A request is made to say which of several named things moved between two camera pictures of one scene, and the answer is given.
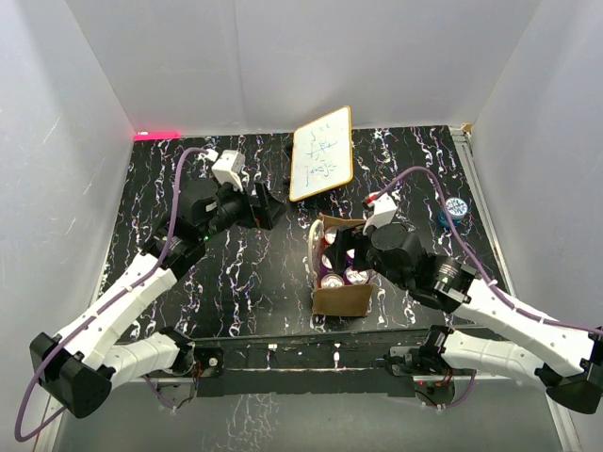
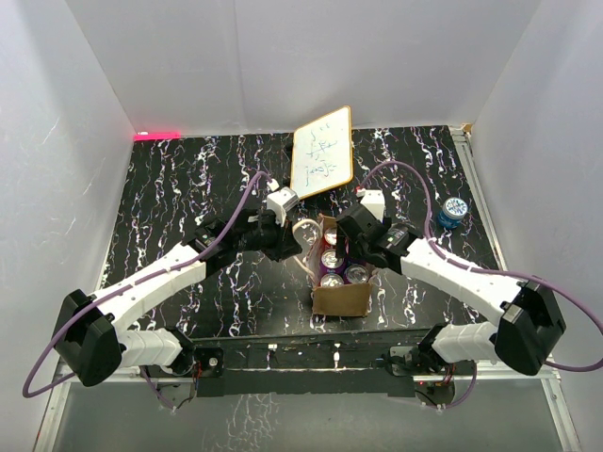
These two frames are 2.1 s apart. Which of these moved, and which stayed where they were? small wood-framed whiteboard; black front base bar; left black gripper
Moved: left black gripper
Stayed: black front base bar; small wood-framed whiteboard
